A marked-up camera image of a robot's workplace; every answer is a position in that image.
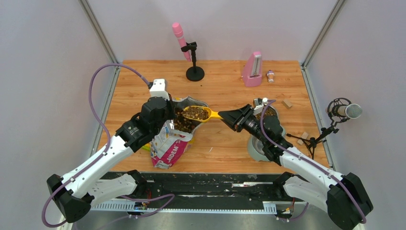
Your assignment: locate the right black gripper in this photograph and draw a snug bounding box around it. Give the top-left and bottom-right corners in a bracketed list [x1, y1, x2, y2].
[218, 104, 269, 145]

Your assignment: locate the yellow plastic scoop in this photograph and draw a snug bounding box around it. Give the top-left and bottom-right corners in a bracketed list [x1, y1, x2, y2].
[181, 105, 222, 123]

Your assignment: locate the pet food bag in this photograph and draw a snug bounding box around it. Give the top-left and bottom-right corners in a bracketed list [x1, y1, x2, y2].
[150, 96, 208, 169]

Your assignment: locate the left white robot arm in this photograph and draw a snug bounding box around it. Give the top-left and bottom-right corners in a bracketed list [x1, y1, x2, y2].
[45, 97, 175, 223]

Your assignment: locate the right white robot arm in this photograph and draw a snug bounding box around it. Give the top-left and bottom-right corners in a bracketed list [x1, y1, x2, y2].
[218, 104, 373, 230]

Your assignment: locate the grey double pet bowl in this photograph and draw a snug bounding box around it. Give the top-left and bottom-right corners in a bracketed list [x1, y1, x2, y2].
[247, 104, 286, 162]

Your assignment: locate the pink metronome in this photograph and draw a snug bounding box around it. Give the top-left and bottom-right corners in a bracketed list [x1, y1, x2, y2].
[241, 51, 262, 87]

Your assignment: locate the wooden block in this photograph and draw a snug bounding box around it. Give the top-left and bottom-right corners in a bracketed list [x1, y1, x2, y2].
[282, 99, 293, 109]
[297, 132, 309, 145]

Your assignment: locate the small figurine bottle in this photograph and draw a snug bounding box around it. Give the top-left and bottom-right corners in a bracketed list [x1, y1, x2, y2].
[266, 70, 275, 83]

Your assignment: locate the black microphone stand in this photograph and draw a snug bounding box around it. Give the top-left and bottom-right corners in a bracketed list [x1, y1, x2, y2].
[180, 42, 205, 81]

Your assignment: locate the yellow triangular scraper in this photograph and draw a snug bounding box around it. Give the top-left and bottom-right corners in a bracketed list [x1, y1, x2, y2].
[141, 143, 151, 151]

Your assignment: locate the pink microphone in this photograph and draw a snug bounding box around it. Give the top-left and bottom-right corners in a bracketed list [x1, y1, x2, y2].
[172, 22, 191, 62]

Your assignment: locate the silver condenser microphone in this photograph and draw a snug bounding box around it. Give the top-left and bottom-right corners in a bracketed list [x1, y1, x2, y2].
[326, 97, 363, 123]

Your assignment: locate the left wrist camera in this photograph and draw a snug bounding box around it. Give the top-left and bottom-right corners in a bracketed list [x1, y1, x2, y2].
[149, 79, 169, 100]

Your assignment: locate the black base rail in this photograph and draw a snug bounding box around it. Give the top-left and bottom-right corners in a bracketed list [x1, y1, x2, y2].
[95, 171, 318, 214]

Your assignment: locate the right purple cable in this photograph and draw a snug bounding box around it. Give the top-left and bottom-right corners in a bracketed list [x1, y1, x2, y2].
[259, 100, 367, 224]

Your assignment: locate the purple cable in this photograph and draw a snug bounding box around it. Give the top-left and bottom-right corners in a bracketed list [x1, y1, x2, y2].
[42, 63, 176, 230]
[259, 100, 367, 224]

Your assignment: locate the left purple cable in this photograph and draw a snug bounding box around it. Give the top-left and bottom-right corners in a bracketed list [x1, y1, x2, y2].
[42, 63, 176, 230]

